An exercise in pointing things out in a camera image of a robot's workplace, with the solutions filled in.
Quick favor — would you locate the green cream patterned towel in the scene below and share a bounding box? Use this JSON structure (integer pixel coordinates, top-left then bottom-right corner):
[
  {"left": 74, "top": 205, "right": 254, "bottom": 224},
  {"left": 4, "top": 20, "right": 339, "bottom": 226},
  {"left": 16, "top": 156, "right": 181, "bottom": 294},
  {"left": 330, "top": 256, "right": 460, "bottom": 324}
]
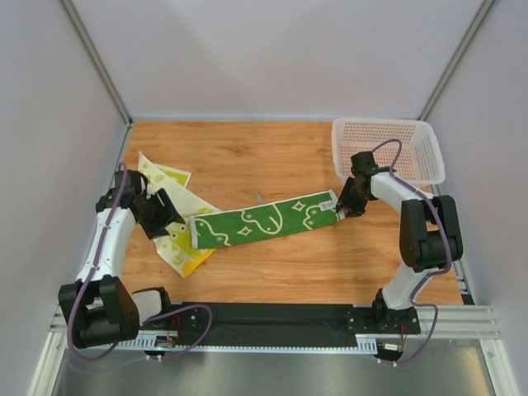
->
[{"left": 189, "top": 190, "right": 345, "bottom": 249}]

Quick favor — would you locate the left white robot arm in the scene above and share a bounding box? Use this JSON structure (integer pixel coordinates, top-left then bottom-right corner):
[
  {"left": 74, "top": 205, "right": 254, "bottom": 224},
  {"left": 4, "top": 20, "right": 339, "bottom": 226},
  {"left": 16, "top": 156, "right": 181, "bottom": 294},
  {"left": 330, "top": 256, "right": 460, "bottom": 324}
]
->
[{"left": 58, "top": 169, "right": 185, "bottom": 349}]

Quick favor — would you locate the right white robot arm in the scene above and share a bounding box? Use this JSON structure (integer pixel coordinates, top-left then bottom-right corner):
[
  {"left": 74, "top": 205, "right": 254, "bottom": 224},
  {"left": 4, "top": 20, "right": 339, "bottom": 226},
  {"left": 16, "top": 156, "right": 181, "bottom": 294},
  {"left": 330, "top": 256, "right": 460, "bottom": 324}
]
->
[{"left": 336, "top": 151, "right": 463, "bottom": 329}]

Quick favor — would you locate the yellow lime patterned towel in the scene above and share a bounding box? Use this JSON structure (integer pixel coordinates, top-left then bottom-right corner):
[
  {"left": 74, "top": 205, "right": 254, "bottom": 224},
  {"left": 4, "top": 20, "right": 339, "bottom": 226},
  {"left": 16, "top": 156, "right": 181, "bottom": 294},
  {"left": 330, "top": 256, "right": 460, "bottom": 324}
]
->
[{"left": 138, "top": 153, "right": 219, "bottom": 278}]

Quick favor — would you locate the white perforated plastic basket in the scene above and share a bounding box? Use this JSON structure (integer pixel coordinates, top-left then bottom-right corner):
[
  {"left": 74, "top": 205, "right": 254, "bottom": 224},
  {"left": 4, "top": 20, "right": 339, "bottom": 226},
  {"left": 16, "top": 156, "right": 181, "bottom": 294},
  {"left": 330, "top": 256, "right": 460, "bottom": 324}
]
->
[{"left": 332, "top": 118, "right": 446, "bottom": 187}]

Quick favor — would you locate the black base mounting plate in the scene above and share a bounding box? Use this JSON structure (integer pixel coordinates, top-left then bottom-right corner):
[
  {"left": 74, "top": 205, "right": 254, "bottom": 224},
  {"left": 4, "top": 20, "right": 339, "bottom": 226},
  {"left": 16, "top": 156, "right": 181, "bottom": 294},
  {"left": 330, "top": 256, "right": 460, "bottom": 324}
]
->
[{"left": 139, "top": 301, "right": 422, "bottom": 348}]

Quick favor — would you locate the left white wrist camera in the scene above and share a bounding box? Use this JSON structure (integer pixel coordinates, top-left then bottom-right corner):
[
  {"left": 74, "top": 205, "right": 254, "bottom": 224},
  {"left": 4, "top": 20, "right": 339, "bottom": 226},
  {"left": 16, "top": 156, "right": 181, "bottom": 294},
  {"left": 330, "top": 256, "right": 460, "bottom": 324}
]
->
[{"left": 139, "top": 181, "right": 158, "bottom": 201}]

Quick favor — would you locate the slotted grey cable duct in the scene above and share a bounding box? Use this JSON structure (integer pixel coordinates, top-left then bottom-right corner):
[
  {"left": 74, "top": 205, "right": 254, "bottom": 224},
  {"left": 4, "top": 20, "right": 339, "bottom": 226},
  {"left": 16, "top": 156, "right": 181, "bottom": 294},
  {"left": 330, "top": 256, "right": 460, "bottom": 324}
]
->
[{"left": 116, "top": 334, "right": 403, "bottom": 356}]

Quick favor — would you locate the aluminium front rail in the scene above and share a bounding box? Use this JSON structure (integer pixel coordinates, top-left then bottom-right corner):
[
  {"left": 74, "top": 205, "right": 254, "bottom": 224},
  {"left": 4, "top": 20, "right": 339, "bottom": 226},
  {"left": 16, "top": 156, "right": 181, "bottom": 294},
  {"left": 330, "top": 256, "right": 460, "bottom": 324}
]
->
[{"left": 49, "top": 304, "right": 501, "bottom": 340}]

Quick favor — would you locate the left aluminium frame post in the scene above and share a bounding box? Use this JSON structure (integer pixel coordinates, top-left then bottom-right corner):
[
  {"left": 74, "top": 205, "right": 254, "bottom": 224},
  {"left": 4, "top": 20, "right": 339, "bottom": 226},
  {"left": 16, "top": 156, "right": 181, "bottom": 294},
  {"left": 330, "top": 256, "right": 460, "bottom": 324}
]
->
[{"left": 58, "top": 0, "right": 133, "bottom": 127}]

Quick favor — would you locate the aluminium frame post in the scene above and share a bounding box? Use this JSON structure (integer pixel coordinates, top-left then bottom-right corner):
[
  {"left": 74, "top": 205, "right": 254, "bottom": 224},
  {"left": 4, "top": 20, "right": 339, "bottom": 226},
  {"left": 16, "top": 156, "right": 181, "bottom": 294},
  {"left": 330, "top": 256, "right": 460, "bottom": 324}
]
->
[
  {"left": 417, "top": 0, "right": 498, "bottom": 121},
  {"left": 58, "top": 0, "right": 133, "bottom": 127}
]

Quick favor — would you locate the right aluminium frame post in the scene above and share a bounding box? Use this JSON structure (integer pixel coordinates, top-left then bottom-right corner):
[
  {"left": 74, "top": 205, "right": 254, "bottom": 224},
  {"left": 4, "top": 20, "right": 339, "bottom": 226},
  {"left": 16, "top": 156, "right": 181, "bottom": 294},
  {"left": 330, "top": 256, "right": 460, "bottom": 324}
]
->
[{"left": 417, "top": 0, "right": 498, "bottom": 121}]

